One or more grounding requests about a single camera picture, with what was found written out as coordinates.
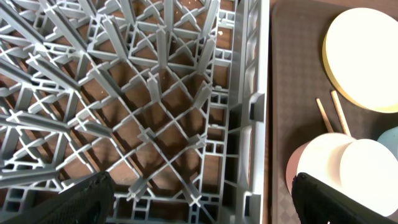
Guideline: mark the wooden chopstick left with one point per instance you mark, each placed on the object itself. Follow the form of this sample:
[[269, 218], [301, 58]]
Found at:
[[324, 116]]

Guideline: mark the pink bowl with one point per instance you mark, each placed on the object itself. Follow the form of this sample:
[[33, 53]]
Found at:
[[291, 169]]

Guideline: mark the brown serving tray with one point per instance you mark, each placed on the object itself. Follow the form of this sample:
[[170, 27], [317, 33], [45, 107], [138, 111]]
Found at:
[[298, 29]]

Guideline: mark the wooden chopstick right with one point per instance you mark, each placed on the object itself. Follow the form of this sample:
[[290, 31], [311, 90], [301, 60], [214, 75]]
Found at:
[[340, 113]]

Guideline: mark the white cup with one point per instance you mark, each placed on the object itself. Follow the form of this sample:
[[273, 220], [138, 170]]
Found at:
[[362, 169]]

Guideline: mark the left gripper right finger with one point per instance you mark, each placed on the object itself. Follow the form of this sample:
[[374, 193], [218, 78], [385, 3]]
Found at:
[[317, 203]]

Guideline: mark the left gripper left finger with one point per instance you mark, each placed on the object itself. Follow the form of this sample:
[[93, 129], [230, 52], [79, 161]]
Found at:
[[89, 201]]

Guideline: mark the yellow plate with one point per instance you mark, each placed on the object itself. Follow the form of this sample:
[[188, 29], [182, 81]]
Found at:
[[359, 54]]

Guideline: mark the grey dishwasher rack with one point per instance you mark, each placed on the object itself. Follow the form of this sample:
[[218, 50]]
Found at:
[[167, 97]]

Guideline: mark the wooden chopstick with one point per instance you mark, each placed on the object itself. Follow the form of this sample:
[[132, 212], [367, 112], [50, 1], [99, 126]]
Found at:
[[340, 113], [324, 116]]

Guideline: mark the light blue bowl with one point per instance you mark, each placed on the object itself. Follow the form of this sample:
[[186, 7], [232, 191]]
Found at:
[[389, 139]]

